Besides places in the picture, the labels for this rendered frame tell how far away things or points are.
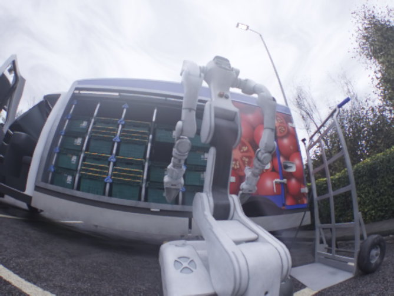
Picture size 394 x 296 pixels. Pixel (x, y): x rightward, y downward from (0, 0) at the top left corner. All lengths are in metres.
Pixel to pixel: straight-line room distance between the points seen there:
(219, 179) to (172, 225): 1.15
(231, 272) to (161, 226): 1.46
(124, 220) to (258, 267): 1.60
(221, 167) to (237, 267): 0.53
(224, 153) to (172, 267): 0.60
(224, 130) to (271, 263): 0.66
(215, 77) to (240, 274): 1.02
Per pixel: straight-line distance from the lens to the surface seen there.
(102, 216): 2.01
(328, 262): 1.62
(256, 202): 2.25
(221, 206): 0.84
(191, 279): 0.69
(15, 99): 3.57
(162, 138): 2.31
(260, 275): 0.57
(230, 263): 0.53
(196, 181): 2.17
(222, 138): 0.88
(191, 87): 0.78
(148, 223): 1.91
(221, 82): 1.09
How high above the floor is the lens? 0.49
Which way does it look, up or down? 24 degrees up
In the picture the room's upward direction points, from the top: 2 degrees clockwise
